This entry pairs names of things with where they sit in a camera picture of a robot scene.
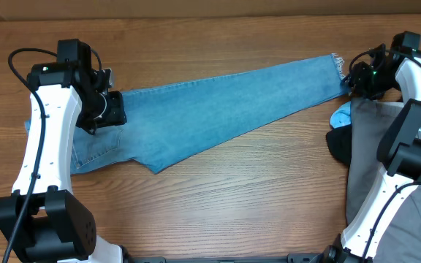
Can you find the black garment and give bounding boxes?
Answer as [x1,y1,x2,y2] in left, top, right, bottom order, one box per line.
[325,87,421,167]

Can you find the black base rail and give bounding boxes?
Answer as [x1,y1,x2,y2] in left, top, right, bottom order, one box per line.
[128,253,323,263]

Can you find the light blue cloth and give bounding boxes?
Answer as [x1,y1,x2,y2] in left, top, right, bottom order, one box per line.
[330,102,352,129]

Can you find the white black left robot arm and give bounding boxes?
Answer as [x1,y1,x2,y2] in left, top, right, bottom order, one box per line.
[0,39,132,262]

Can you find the grey trousers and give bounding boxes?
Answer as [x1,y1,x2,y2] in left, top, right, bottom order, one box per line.
[346,99,421,263]

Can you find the light blue denim jeans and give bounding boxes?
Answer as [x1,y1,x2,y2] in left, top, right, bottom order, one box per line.
[23,53,352,175]

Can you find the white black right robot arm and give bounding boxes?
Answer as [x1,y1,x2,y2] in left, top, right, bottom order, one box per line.
[287,31,421,262]

